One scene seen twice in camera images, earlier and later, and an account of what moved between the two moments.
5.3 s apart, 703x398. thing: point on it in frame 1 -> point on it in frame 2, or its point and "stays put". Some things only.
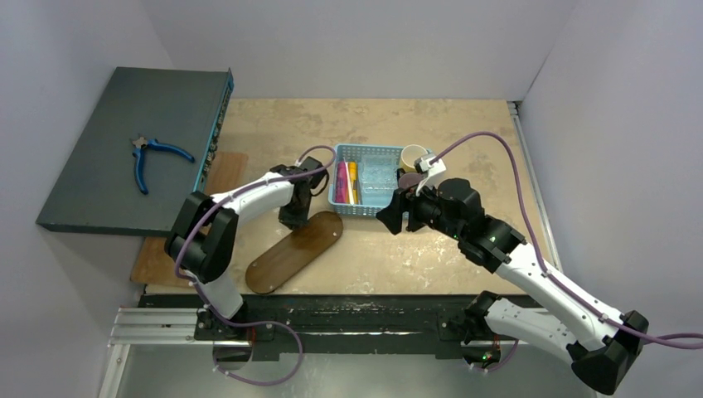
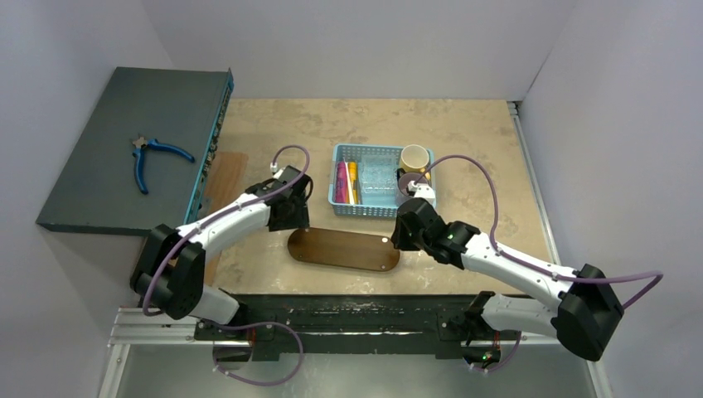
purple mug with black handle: (406, 180) stays put
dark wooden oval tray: (293, 254) -> (345, 249)
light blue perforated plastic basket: (364, 179) stays put
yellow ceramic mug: (409, 154) stays put
